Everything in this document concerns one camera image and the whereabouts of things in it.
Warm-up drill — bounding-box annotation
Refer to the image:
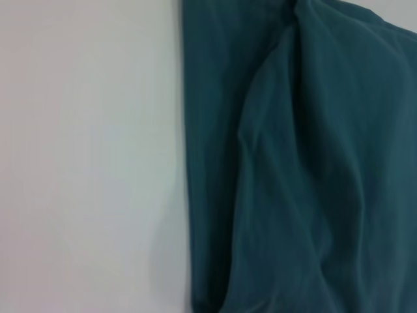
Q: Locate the teal FREE print T-shirt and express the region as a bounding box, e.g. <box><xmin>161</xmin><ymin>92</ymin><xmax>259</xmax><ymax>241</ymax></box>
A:
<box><xmin>180</xmin><ymin>0</ymin><xmax>417</xmax><ymax>313</ymax></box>

